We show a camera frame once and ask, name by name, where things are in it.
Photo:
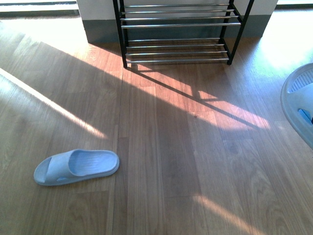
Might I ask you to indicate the light blue slide sandal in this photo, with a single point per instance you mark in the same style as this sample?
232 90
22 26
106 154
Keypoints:
75 166
297 101

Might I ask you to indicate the black metal shoe rack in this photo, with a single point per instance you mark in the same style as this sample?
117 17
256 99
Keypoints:
179 31

